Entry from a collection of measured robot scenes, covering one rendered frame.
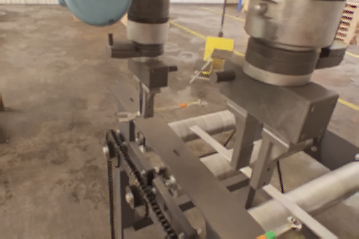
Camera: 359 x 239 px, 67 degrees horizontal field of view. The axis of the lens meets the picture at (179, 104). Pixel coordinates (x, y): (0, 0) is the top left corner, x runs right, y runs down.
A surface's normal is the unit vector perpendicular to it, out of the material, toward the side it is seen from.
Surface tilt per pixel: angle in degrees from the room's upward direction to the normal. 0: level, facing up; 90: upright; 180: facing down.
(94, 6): 94
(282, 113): 90
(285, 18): 90
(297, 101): 90
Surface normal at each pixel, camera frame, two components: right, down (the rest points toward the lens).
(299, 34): -0.16, 0.45
